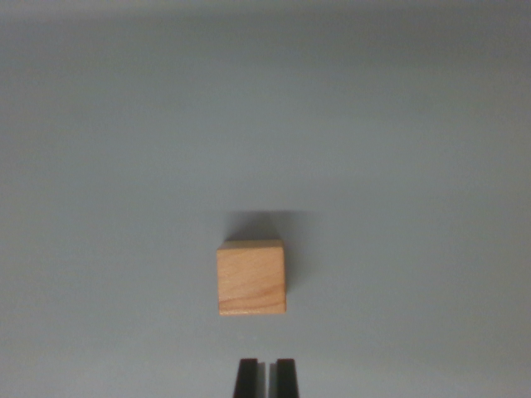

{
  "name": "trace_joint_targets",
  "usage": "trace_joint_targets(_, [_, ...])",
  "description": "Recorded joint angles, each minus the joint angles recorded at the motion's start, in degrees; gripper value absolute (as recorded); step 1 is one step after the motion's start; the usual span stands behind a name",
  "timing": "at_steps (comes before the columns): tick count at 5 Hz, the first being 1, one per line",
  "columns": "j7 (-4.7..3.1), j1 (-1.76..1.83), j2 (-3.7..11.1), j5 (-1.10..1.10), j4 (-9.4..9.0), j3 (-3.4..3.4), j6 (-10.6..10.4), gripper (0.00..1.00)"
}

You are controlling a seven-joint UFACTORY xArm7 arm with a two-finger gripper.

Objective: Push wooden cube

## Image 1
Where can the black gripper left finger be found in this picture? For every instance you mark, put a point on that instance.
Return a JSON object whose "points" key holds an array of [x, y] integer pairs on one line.
{"points": [[248, 379]]}

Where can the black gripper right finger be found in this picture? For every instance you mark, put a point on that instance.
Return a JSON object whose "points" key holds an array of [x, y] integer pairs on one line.
{"points": [[286, 379]]}

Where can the wooden cube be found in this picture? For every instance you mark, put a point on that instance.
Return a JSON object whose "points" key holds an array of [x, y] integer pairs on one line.
{"points": [[251, 280]]}

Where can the white plastic tray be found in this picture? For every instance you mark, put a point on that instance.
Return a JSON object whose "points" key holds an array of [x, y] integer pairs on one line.
{"points": [[124, 166]]}

